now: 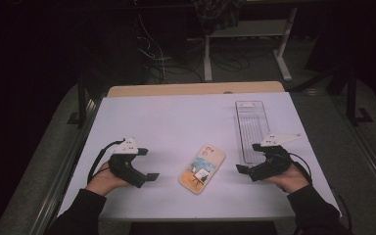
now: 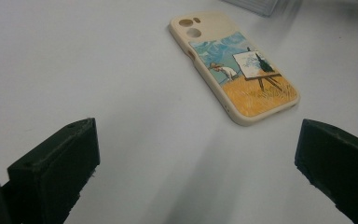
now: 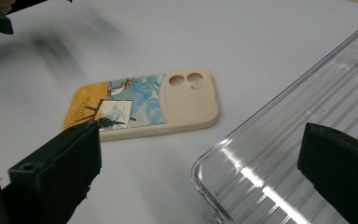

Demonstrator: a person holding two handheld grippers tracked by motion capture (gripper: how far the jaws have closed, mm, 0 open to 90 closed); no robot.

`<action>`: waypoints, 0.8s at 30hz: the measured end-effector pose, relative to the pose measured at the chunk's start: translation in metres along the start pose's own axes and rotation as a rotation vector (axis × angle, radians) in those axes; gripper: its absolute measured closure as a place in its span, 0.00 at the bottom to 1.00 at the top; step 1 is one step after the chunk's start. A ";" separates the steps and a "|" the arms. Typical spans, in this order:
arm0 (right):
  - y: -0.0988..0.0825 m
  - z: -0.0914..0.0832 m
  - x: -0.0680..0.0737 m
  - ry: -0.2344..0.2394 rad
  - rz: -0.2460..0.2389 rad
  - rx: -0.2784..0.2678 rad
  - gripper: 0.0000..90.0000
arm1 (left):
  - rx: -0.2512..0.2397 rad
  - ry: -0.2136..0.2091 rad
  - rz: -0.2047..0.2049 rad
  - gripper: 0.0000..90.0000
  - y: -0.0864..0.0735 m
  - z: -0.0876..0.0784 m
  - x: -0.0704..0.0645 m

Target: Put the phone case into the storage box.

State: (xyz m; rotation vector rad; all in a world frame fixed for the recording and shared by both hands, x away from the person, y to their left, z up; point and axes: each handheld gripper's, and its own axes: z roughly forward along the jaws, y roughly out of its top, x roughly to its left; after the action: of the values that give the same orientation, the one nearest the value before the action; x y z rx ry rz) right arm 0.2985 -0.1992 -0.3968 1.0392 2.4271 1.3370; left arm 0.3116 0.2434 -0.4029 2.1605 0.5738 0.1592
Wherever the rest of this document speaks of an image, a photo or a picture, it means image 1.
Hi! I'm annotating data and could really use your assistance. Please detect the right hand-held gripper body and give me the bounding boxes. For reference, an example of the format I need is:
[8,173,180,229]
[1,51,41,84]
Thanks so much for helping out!
[248,132,303,183]

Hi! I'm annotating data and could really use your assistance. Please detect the person's left hand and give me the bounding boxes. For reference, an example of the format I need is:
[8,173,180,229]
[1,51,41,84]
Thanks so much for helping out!
[85,162,132,197]

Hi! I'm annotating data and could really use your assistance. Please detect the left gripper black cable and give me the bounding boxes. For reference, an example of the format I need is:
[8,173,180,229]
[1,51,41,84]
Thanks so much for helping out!
[86,139,125,185]

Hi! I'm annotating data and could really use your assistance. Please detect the beige illustrated phone case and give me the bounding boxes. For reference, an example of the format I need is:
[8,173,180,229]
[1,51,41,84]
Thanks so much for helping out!
[178,144,226,195]

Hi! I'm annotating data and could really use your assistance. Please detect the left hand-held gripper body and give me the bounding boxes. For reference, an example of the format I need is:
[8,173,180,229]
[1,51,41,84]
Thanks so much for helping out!
[108,137,146,189]

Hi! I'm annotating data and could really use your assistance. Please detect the metal floor rail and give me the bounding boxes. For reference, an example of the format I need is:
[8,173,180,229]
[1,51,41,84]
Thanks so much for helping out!
[331,94,376,204]
[28,97,101,235]

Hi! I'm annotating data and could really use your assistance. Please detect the clear plastic tray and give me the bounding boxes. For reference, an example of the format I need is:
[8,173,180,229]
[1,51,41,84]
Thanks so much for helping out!
[234,100,272,165]

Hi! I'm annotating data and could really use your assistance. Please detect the dark hanging cloth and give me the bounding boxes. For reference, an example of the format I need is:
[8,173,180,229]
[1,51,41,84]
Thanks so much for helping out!
[192,0,246,35]

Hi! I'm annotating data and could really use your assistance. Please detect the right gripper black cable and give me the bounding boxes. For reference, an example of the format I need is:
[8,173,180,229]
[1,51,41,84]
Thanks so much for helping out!
[288,151,353,234]

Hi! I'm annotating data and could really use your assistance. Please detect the white desk frame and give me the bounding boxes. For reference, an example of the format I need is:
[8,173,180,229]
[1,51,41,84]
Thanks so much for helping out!
[204,6,298,82]

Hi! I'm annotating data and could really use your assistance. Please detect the person's right hand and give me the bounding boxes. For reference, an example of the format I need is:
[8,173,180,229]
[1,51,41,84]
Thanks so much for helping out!
[263,163,310,195]

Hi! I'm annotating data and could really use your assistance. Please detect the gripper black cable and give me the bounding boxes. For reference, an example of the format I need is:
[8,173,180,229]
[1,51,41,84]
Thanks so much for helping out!
[86,139,125,185]
[288,151,353,234]

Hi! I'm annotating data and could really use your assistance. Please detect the tangle of floor cables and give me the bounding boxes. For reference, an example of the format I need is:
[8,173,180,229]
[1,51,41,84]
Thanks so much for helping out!
[133,13,210,84]

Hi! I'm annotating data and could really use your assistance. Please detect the black metal stand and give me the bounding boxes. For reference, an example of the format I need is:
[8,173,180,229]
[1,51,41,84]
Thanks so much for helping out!
[67,74,89,126]
[346,62,375,126]

